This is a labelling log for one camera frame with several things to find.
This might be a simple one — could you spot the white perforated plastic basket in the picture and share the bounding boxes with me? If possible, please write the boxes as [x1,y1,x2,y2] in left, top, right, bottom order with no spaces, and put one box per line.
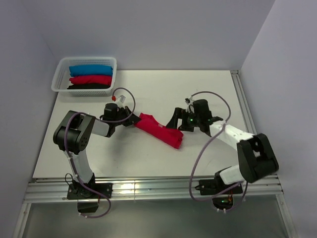
[51,57,117,97]

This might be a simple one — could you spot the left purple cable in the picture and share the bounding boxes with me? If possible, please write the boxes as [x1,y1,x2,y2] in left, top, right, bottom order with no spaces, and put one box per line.
[64,87,136,219]

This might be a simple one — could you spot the rolled black t shirt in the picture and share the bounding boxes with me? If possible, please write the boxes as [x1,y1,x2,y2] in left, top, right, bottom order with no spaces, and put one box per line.
[67,83,110,90]

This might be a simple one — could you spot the purple cable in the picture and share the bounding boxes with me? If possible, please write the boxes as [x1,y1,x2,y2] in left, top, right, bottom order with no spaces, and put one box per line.
[189,91,248,213]
[64,87,136,219]

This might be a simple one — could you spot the rolled blue t shirt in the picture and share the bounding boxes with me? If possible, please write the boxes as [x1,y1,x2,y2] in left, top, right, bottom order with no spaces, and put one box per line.
[69,64,113,77]

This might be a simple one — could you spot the aluminium front rail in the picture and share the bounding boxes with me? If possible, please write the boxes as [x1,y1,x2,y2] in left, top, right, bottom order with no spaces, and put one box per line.
[23,175,284,203]

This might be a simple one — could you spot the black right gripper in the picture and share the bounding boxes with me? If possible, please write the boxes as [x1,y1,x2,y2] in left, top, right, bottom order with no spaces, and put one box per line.
[166,107,201,132]

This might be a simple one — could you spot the red t shirt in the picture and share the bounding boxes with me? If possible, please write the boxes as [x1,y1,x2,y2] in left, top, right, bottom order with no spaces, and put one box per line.
[69,75,112,85]
[134,113,184,149]

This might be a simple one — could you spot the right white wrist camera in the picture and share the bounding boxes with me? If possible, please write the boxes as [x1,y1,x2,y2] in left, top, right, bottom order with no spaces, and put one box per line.
[185,97,195,107]

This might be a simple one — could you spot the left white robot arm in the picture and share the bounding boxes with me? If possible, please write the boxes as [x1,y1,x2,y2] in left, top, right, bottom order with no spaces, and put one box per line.
[53,103,141,199]

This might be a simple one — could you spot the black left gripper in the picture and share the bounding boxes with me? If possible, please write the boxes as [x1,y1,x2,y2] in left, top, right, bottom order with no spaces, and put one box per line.
[113,106,141,127]

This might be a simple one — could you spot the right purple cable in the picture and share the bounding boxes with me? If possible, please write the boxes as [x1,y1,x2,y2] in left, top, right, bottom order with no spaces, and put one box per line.
[189,91,248,213]

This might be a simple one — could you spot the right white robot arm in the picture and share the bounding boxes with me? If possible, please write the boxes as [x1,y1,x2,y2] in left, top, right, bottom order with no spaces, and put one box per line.
[166,98,279,195]

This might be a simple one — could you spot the rolled red t shirt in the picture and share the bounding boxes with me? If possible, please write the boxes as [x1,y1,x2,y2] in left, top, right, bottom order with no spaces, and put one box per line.
[69,75,112,85]

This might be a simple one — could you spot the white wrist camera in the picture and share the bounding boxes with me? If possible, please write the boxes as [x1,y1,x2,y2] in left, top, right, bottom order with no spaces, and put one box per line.
[185,97,195,107]
[111,95,126,108]

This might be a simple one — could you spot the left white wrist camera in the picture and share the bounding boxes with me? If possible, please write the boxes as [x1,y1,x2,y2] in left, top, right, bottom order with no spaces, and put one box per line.
[111,95,126,108]

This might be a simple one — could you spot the aluminium side rail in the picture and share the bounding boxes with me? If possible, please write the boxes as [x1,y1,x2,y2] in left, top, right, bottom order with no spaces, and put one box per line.
[230,69,269,176]

